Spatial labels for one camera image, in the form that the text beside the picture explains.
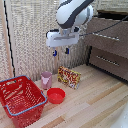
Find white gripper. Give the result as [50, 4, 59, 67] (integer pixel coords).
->
[45, 27, 81, 57]

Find orange-red plastic bowl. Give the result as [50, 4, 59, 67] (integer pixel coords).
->
[46, 87, 67, 105]

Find yellow red snack box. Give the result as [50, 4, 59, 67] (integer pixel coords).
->
[57, 65, 82, 90]

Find pink plastic cup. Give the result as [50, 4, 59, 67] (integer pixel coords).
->
[40, 71, 53, 91]

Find beige woven folding screen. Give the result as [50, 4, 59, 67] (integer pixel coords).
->
[0, 0, 98, 82]

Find dark brown wooden dresser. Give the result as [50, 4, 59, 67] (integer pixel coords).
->
[83, 9, 128, 83]

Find red plastic shopping basket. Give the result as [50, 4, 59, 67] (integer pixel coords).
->
[0, 75, 49, 128]

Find silver drawer handle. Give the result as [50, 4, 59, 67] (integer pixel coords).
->
[95, 54, 121, 67]
[95, 31, 121, 42]

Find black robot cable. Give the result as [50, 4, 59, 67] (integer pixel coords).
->
[79, 14, 128, 37]

